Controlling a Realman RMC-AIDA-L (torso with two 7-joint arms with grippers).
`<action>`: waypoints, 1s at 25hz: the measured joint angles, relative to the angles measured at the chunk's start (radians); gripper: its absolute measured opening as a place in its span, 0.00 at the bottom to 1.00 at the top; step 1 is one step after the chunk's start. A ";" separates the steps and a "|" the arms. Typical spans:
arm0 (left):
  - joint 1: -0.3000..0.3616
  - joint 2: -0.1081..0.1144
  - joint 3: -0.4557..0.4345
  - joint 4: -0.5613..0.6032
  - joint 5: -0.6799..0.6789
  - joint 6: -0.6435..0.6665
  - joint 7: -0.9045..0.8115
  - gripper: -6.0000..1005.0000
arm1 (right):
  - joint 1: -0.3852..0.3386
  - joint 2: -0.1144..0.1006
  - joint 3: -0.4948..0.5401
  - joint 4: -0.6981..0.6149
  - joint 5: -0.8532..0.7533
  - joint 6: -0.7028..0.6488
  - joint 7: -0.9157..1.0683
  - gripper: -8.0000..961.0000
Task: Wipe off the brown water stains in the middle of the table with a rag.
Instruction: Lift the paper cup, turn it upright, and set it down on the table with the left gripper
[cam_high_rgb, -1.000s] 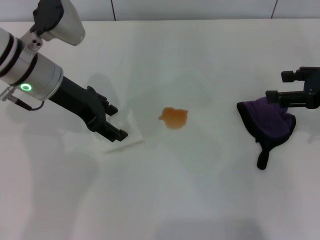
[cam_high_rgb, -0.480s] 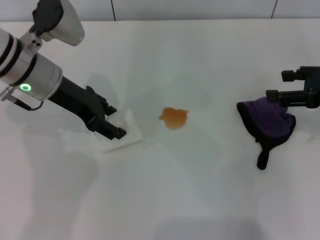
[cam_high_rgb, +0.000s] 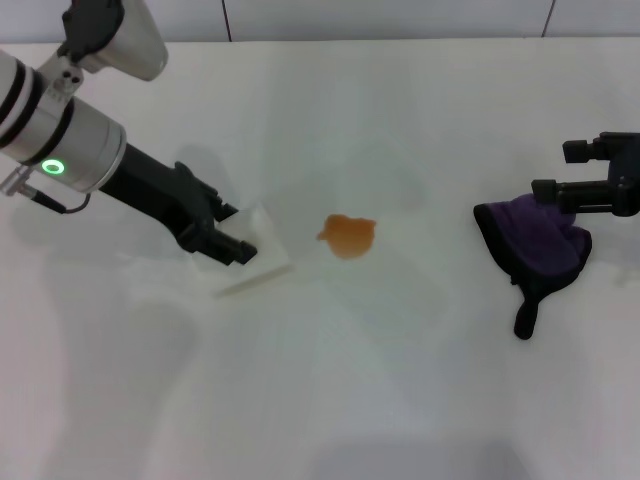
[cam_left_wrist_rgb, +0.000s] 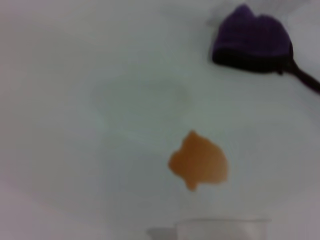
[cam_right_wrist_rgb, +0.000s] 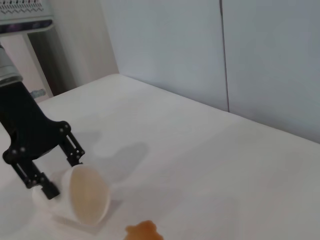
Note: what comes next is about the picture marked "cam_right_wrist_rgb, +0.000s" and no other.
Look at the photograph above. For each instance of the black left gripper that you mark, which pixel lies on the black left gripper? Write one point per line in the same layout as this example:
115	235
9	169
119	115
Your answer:
25	125

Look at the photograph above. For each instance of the white paper cup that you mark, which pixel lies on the white paper cup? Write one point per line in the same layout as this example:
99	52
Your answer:
87	190

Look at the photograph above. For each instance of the brown water stain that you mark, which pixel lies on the brown water stain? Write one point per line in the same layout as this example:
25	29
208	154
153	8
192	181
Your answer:
145	231

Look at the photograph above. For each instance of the beige tall panel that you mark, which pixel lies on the beige tall panel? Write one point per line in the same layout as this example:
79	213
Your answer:
85	42

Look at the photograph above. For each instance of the white appliance with dark strip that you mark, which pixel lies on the white appliance with dark strip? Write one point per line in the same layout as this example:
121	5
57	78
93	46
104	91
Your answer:
22	15

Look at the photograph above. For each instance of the white stand frame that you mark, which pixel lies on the white stand frame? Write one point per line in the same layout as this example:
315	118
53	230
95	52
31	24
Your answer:
37	65

